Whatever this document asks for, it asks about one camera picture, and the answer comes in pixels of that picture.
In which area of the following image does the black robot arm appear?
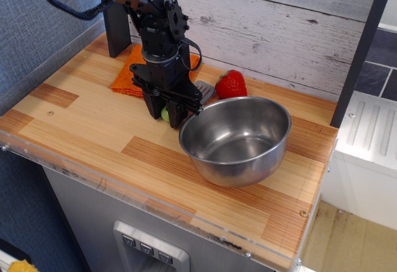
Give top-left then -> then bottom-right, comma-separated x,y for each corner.
113,0 -> 203,128

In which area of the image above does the grey cabinet with dispenser panel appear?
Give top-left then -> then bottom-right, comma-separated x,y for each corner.
44,168 -> 270,271

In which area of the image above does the dark grey right post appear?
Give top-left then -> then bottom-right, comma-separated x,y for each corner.
330,0 -> 388,128

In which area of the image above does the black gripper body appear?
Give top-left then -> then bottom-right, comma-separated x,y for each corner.
130,41 -> 202,105

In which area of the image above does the yellow object bottom left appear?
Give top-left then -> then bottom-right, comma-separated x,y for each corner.
7,260 -> 38,272

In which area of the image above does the green handled grey spatula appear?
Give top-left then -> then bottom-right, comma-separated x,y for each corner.
161,81 -> 215,124

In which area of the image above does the clear acrylic table edge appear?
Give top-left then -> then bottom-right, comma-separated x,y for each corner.
1,123 -> 337,271

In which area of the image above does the stainless steel bowl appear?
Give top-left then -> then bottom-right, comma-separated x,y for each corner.
179,97 -> 292,188

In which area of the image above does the orange folded cloth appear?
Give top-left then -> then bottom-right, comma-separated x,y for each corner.
110,44 -> 201,98

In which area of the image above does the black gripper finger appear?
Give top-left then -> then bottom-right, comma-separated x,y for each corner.
143,90 -> 164,120
167,100 -> 189,128

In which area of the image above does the white ribbed box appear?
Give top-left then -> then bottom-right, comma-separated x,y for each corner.
321,92 -> 396,229

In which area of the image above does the red toy strawberry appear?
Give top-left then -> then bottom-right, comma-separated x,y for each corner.
215,70 -> 248,99

